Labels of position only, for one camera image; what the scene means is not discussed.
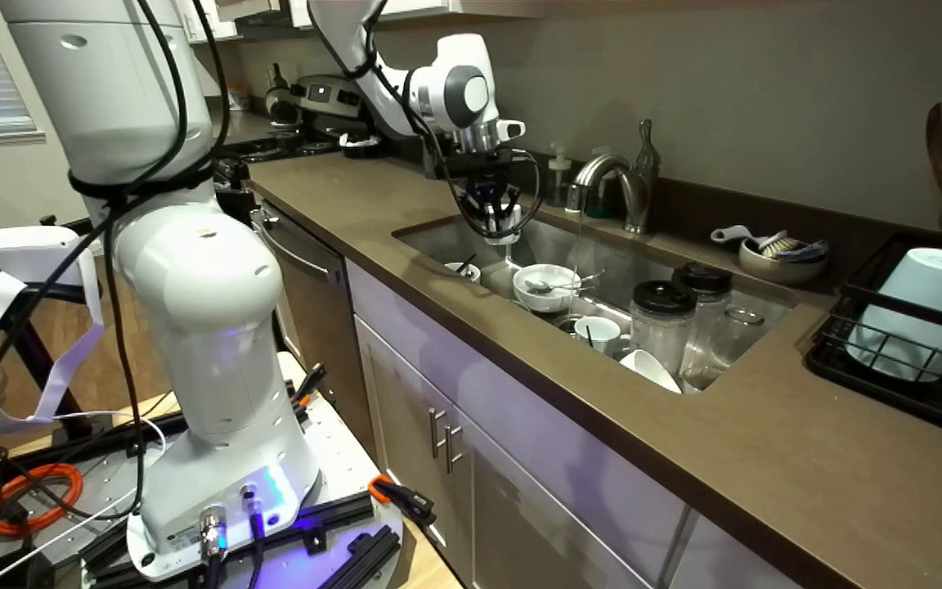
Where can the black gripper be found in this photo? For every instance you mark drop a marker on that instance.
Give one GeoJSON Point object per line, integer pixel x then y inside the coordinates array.
{"type": "Point", "coordinates": [498, 180]}

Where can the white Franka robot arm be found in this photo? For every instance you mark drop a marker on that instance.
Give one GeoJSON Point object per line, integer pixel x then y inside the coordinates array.
{"type": "Point", "coordinates": [222, 330]}

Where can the stainless steel sink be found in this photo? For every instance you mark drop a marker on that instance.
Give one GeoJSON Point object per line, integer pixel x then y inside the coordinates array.
{"type": "Point", "coordinates": [557, 246]}

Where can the small white dish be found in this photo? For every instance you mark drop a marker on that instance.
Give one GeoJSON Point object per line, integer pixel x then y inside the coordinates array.
{"type": "Point", "coordinates": [463, 270]}

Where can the small soap dispenser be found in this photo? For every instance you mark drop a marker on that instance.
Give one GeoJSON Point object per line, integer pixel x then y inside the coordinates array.
{"type": "Point", "coordinates": [561, 180]}

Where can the white bowl with spoon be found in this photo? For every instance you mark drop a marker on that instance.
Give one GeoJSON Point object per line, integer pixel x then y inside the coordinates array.
{"type": "Point", "coordinates": [543, 288]}

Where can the curved steel faucet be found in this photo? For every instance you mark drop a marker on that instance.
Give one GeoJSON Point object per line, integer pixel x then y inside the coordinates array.
{"type": "Point", "coordinates": [591, 174]}

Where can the small white cup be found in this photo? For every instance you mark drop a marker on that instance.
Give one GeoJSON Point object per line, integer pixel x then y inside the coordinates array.
{"type": "Point", "coordinates": [596, 331]}

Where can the clear jar black lid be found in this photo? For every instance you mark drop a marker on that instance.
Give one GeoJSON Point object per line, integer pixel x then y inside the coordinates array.
{"type": "Point", "coordinates": [661, 323]}
{"type": "Point", "coordinates": [706, 286]}

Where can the black silver countertop appliance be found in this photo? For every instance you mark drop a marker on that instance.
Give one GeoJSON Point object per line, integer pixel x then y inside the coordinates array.
{"type": "Point", "coordinates": [325, 102]}

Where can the steel dishwasher front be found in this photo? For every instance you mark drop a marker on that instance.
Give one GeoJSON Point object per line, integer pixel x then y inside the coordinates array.
{"type": "Point", "coordinates": [313, 317]}

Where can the tilted white bowl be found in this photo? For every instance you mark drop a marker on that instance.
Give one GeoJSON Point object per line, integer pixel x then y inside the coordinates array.
{"type": "Point", "coordinates": [649, 371]}

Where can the orange black clamp tool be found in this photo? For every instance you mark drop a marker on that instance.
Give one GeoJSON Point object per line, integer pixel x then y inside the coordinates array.
{"type": "Point", "coordinates": [407, 501]}
{"type": "Point", "coordinates": [308, 388]}

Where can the lower cabinet front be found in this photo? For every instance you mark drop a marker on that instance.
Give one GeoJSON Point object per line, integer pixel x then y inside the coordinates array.
{"type": "Point", "coordinates": [557, 469]}

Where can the grey bowl with sponges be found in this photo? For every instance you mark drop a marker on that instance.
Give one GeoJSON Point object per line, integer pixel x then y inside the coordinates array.
{"type": "Point", "coordinates": [783, 264]}

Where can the robot mounting table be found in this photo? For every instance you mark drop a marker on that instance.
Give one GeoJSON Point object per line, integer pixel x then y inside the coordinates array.
{"type": "Point", "coordinates": [345, 458]}

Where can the black dish rack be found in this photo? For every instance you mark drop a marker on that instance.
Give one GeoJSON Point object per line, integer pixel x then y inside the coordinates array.
{"type": "Point", "coordinates": [833, 360]}

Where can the pale upturned cup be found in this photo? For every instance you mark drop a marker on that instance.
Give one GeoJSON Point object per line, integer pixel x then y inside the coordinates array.
{"type": "Point", "coordinates": [931, 288]}

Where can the white plastic panel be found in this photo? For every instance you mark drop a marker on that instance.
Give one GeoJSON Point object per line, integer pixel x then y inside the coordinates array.
{"type": "Point", "coordinates": [42, 258]}

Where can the black tripod stand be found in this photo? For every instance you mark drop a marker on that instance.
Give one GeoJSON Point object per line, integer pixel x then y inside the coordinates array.
{"type": "Point", "coordinates": [24, 338]}

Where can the white wall shelf unit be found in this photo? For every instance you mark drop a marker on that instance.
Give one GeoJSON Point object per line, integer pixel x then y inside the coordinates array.
{"type": "Point", "coordinates": [263, 13]}

